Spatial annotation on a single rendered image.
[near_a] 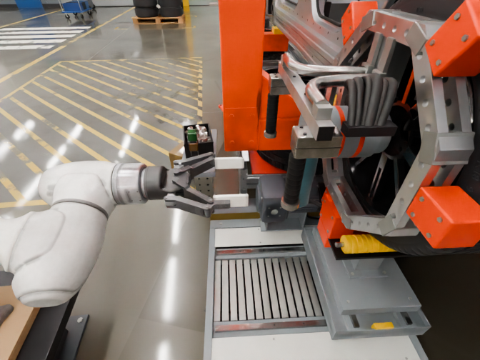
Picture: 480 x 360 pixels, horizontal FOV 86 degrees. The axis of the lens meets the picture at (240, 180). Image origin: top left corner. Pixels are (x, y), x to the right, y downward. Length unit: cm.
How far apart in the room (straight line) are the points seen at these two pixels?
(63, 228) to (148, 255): 103
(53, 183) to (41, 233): 13
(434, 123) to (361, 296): 78
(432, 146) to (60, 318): 113
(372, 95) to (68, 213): 57
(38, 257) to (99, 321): 94
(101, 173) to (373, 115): 53
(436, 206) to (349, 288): 69
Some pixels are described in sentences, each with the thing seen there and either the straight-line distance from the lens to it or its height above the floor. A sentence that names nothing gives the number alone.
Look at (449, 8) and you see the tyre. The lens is 72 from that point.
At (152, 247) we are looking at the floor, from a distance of 156.
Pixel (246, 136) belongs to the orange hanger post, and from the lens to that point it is 120.
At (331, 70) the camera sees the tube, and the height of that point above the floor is 101.
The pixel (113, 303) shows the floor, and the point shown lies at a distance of 145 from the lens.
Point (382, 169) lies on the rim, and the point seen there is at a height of 73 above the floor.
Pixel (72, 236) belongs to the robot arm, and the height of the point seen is 85.
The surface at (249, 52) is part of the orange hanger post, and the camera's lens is 108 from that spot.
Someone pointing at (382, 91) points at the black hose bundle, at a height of 103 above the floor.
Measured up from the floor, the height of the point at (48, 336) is 30.
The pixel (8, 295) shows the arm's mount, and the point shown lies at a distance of 125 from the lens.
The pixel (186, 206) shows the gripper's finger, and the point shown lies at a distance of 52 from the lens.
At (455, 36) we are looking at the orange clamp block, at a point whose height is 112.
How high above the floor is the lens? 119
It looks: 39 degrees down
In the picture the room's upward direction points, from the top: straight up
